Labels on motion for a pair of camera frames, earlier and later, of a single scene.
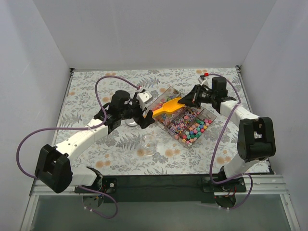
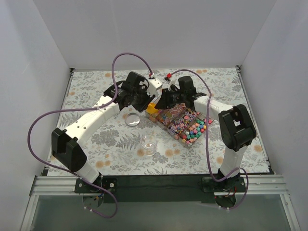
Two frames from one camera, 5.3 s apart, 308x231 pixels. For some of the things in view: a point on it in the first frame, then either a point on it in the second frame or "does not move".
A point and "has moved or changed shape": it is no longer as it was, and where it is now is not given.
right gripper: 195,95 to 166,98
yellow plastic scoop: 168,107 has moved or changed shape
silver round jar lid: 131,122 does not move
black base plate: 168,188 does not move
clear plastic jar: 149,143 does not move
